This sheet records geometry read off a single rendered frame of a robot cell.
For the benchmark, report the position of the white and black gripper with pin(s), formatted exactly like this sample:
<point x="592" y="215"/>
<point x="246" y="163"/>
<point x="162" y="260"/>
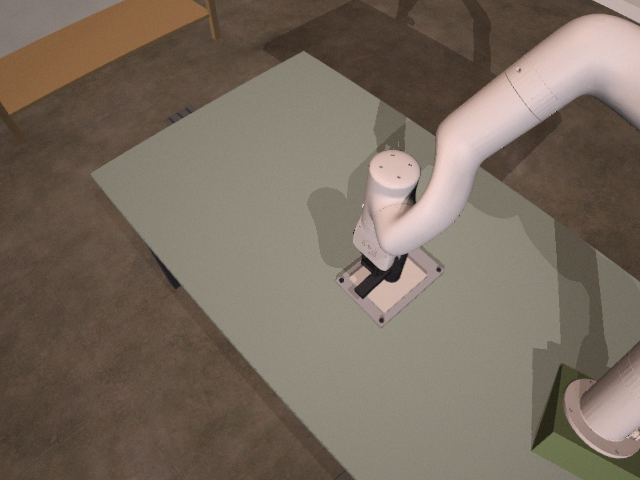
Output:
<point x="370" y="249"/>

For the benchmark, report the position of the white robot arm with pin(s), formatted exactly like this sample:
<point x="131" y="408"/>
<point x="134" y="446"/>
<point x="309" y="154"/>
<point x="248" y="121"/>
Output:
<point x="596" y="55"/>

